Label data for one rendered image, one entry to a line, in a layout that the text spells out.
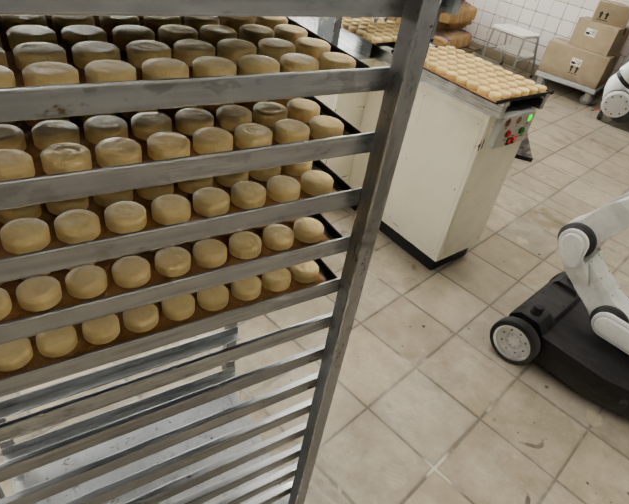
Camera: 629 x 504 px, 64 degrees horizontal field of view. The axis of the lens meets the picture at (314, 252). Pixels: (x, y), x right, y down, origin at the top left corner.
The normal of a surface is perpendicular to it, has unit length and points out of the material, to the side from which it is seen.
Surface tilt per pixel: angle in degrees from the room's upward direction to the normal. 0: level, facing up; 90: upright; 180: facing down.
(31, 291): 0
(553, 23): 90
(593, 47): 94
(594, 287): 90
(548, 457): 0
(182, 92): 90
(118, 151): 0
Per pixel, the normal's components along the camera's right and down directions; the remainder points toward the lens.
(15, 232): 0.15, -0.78
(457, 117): -0.79, 0.28
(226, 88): 0.51, 0.58
